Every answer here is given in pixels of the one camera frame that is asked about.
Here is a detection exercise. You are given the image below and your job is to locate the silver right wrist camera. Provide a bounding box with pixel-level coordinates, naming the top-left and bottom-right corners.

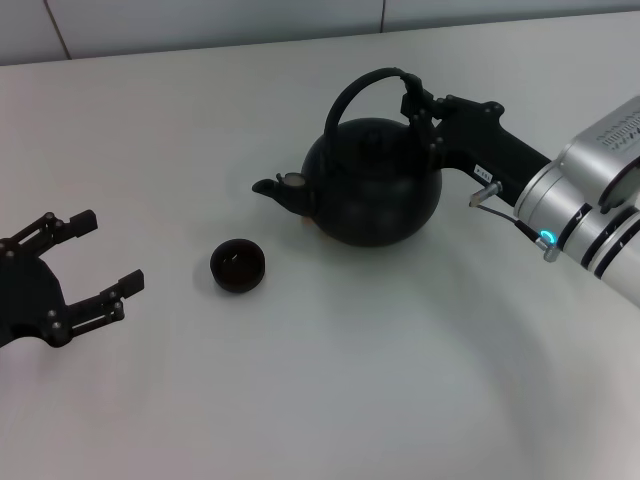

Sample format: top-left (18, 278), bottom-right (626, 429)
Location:
top-left (558, 94), bottom-right (640, 215)

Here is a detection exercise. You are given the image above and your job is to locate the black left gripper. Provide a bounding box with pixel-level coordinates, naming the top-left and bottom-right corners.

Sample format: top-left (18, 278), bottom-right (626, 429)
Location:
top-left (0, 208), bottom-right (147, 350)

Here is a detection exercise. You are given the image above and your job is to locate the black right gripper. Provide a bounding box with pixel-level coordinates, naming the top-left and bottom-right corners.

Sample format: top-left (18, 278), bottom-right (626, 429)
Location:
top-left (400, 86), bottom-right (552, 207)

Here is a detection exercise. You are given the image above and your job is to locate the silver right arm cable plug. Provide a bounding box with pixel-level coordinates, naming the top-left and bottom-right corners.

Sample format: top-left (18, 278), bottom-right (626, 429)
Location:
top-left (533, 231), bottom-right (559, 263)

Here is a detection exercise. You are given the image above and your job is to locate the small dark brown teacup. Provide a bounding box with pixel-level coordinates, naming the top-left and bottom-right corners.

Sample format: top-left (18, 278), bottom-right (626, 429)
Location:
top-left (209, 238), bottom-right (268, 295)

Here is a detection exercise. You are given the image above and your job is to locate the black round kettle teapot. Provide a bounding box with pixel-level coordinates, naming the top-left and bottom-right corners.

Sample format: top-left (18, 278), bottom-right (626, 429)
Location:
top-left (251, 66), bottom-right (445, 249)

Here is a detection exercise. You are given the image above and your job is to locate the thin right gripper cable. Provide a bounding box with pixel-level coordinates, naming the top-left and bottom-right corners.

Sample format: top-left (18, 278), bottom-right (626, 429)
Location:
top-left (478, 201), bottom-right (544, 242)

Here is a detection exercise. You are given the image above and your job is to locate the silver right gripper cable plug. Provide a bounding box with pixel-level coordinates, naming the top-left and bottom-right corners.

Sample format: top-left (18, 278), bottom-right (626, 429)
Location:
top-left (468, 180), bottom-right (504, 209)

